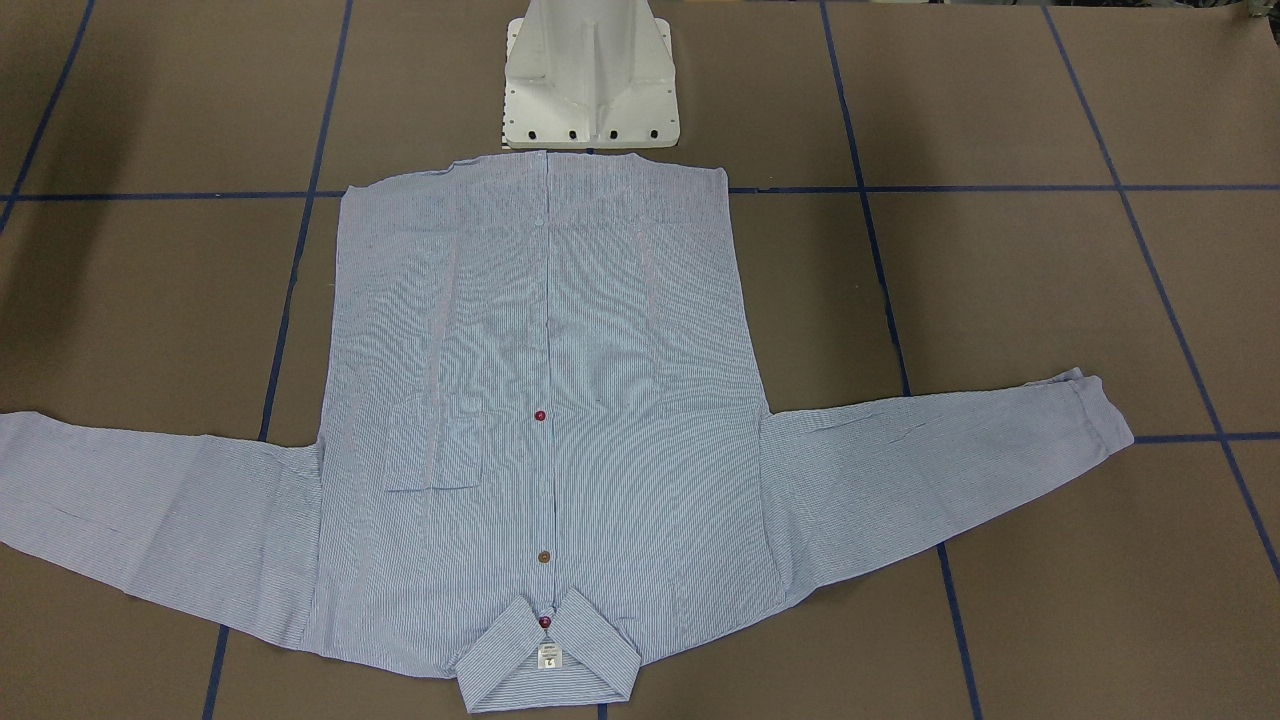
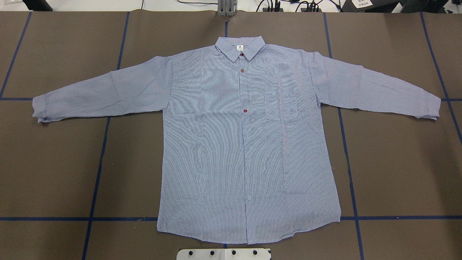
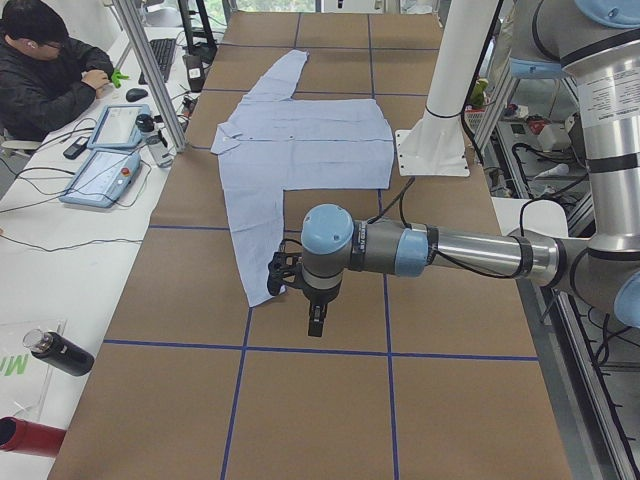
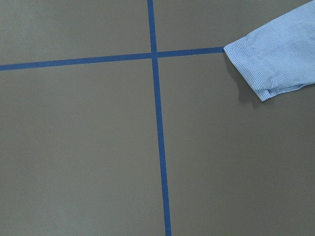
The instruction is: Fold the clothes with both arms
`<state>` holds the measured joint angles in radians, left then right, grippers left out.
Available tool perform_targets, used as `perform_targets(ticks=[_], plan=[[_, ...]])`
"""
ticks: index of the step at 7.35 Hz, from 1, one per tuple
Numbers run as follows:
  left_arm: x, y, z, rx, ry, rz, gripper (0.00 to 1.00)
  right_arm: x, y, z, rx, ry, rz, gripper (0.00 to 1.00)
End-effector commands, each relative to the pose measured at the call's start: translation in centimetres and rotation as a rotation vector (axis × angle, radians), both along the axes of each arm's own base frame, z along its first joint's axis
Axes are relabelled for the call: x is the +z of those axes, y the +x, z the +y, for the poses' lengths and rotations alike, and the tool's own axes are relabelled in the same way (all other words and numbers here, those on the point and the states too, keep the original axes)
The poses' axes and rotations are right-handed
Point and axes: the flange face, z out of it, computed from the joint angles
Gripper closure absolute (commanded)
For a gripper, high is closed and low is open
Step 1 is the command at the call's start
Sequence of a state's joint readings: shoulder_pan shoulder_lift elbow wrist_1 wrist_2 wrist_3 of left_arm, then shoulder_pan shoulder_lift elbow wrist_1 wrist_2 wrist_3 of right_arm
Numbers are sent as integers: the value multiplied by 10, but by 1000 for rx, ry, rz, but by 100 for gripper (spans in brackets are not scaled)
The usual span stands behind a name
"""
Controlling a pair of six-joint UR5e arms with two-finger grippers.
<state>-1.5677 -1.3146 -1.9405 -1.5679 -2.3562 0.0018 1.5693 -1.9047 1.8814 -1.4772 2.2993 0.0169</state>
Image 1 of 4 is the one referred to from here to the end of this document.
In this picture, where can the blue striped button shirt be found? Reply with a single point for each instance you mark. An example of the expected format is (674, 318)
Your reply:
(545, 456)

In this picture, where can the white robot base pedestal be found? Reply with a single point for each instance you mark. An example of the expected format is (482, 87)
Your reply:
(593, 75)

